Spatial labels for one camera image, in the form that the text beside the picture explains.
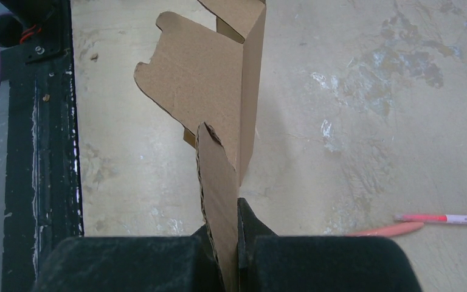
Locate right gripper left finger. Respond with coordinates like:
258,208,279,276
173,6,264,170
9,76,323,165
32,226,224,291

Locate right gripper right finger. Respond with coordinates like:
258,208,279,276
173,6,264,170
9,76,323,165
237,198,422,291

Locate brown cardboard box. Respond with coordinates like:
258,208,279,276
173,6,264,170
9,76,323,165
134,1,266,291

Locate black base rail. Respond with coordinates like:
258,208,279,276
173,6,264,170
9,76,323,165
1,1,84,291

